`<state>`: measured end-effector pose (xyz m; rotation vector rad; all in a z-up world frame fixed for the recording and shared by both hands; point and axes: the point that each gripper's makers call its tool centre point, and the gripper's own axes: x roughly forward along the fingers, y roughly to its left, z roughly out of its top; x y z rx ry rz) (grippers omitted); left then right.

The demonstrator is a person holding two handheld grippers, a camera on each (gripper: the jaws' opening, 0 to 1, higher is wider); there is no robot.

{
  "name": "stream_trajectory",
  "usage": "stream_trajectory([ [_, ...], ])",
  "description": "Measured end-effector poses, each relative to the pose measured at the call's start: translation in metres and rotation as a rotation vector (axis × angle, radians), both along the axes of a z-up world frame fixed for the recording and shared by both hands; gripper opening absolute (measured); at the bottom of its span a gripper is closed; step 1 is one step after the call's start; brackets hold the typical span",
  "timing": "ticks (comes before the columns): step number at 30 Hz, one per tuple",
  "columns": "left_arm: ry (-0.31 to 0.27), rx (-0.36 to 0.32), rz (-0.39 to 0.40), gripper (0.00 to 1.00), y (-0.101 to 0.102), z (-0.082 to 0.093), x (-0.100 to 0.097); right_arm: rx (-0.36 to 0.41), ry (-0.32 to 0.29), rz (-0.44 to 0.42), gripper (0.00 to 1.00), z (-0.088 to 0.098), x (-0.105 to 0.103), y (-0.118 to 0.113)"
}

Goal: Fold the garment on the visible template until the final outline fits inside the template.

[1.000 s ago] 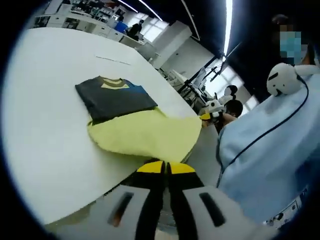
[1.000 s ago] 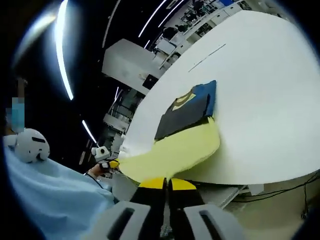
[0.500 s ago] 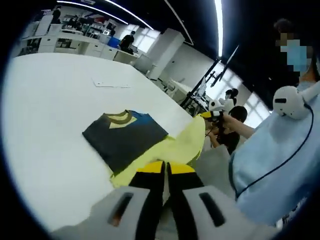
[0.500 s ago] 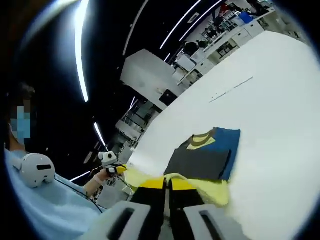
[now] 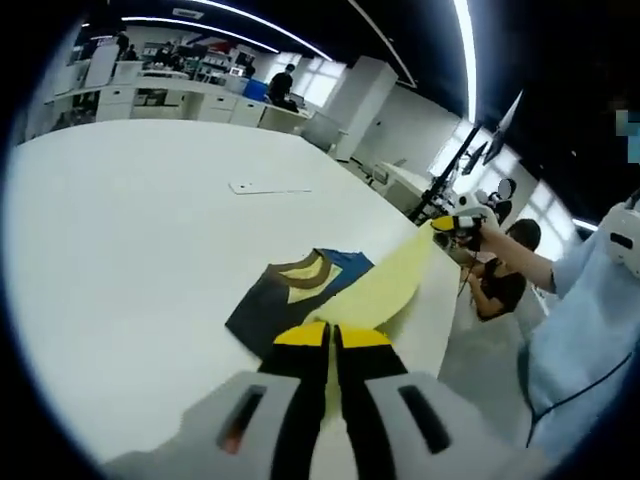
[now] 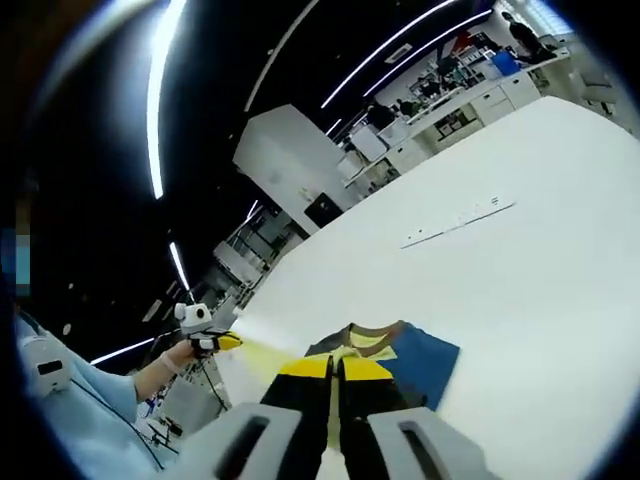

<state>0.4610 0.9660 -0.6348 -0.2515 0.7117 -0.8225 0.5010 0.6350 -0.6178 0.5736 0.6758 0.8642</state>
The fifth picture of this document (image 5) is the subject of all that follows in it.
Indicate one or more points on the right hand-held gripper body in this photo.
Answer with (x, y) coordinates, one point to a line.
(472, 204)

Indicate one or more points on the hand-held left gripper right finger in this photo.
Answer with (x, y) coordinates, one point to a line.
(380, 440)

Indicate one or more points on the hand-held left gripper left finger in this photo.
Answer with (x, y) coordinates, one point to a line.
(280, 440)

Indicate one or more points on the yellow colour-block garment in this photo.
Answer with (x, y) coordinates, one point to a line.
(265, 310)

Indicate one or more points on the white square pillar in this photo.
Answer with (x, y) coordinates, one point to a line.
(360, 105)

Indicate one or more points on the white ceiling light strip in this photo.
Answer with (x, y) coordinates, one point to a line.
(465, 50)

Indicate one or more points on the white chest-worn device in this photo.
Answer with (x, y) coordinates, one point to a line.
(622, 240)

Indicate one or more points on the white cabinet row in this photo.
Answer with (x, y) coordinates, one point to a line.
(215, 107)

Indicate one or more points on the white standing panel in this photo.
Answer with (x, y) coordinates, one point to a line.
(101, 67)

